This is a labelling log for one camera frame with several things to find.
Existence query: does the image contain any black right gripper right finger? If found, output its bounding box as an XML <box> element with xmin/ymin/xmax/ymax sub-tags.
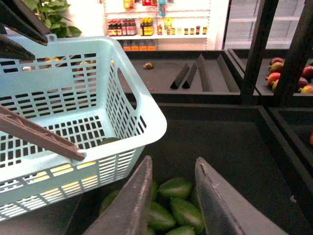
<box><xmin>195</xmin><ymin>157</ymin><xmax>286</xmax><ymax>235</ymax></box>

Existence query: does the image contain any white shelf with sauce bottles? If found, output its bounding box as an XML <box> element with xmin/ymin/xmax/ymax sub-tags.
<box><xmin>103</xmin><ymin>0</ymin><xmax>211</xmax><ymax>50</ymax></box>

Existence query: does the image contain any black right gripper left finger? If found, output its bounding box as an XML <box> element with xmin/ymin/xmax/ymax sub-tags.
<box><xmin>84</xmin><ymin>156</ymin><xmax>153</xmax><ymax>235</ymax></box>

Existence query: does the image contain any light blue plastic basket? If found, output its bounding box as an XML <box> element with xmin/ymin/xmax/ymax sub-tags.
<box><xmin>0</xmin><ymin>35</ymin><xmax>167</xmax><ymax>221</ymax></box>

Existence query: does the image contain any mango pile on shelf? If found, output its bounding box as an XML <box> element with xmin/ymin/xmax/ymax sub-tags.
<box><xmin>265</xmin><ymin>57</ymin><xmax>313</xmax><ymax>94</ymax></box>

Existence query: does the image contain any black triangular divider bar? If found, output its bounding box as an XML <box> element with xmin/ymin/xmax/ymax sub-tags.
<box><xmin>182</xmin><ymin>62</ymin><xmax>197</xmax><ymax>89</ymax></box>
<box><xmin>170</xmin><ymin>64</ymin><xmax>189</xmax><ymax>90</ymax></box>

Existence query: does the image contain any yellow mango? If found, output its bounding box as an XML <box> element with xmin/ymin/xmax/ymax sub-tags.
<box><xmin>30</xmin><ymin>161</ymin><xmax>99</xmax><ymax>196</ymax></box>

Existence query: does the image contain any green avocado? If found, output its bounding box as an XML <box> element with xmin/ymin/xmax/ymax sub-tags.
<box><xmin>166</xmin><ymin>226</ymin><xmax>196</xmax><ymax>235</ymax></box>
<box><xmin>148</xmin><ymin>201</ymin><xmax>177</xmax><ymax>232</ymax></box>
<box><xmin>157</xmin><ymin>177</ymin><xmax>193</xmax><ymax>199</ymax></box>
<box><xmin>170</xmin><ymin>197</ymin><xmax>204</xmax><ymax>235</ymax></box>
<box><xmin>98</xmin><ymin>137</ymin><xmax>120</xmax><ymax>145</ymax></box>
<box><xmin>98</xmin><ymin>189</ymin><xmax>120</xmax><ymax>215</ymax></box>

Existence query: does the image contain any green potted plant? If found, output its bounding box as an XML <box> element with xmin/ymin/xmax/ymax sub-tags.
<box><xmin>23</xmin><ymin>0</ymin><xmax>82</xmax><ymax>38</ymax></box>

